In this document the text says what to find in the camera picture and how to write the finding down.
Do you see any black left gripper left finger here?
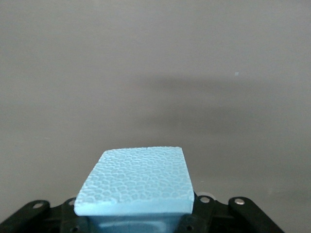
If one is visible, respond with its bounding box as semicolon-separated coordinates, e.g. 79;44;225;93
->
0;197;98;233

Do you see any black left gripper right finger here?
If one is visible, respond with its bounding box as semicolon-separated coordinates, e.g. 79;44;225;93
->
174;193;285;233

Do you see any blue foam block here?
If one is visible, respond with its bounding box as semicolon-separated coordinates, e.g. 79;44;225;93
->
72;145;196;233

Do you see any dark grey table mat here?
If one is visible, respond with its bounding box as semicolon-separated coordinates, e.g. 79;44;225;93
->
0;0;311;233

